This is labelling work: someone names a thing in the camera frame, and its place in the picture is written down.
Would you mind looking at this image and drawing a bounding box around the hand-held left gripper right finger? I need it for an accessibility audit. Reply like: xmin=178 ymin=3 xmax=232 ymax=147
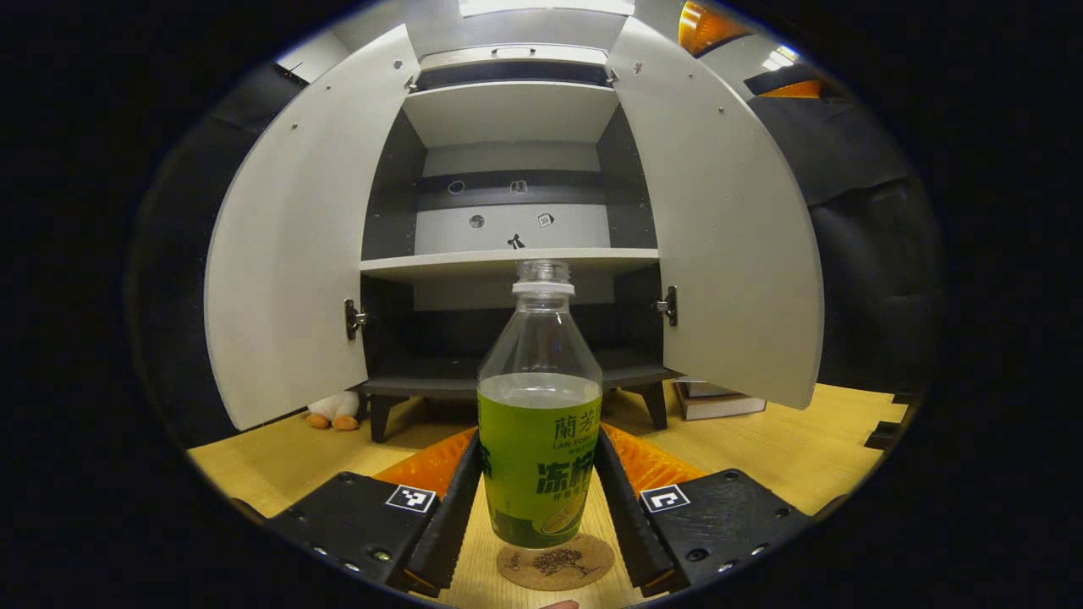
xmin=595 ymin=423 xmax=817 ymax=597

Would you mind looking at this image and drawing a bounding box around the penguin plush toy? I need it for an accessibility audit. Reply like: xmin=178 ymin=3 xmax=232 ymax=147
xmin=306 ymin=391 xmax=363 ymax=431

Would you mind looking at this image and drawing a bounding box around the white cabinet shelf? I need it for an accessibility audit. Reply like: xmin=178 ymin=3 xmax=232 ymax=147
xmin=360 ymin=248 xmax=659 ymax=283
xmin=402 ymin=80 xmax=621 ymax=149

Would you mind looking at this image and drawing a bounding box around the green label plastic bottle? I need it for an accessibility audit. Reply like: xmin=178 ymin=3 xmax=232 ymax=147
xmin=476 ymin=259 xmax=604 ymax=551

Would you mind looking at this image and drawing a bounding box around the black backdrop cloth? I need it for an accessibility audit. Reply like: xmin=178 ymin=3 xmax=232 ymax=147
xmin=127 ymin=63 xmax=944 ymax=449

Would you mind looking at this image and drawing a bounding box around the round cork coaster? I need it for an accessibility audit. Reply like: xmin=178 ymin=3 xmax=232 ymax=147
xmin=497 ymin=533 xmax=616 ymax=591

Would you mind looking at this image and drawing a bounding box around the white book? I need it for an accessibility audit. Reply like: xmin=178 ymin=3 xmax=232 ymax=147
xmin=677 ymin=392 xmax=767 ymax=421

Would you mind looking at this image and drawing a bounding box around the grey cabinet door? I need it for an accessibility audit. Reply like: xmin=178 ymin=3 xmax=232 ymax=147
xmin=606 ymin=17 xmax=826 ymax=411
xmin=205 ymin=24 xmax=421 ymax=432

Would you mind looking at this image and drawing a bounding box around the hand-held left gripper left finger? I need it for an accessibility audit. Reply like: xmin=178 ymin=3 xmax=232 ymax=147
xmin=262 ymin=427 xmax=483 ymax=597

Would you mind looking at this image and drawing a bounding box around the large ceiling light panel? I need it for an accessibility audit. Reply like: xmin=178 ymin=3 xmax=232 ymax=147
xmin=459 ymin=0 xmax=635 ymax=18

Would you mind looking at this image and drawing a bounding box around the grey cabinet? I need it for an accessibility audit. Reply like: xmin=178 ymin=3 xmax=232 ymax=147
xmin=205 ymin=17 xmax=826 ymax=442

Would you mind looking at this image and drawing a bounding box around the grey cabinet drawer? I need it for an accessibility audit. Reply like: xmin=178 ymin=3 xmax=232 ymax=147
xmin=419 ymin=44 xmax=610 ymax=73

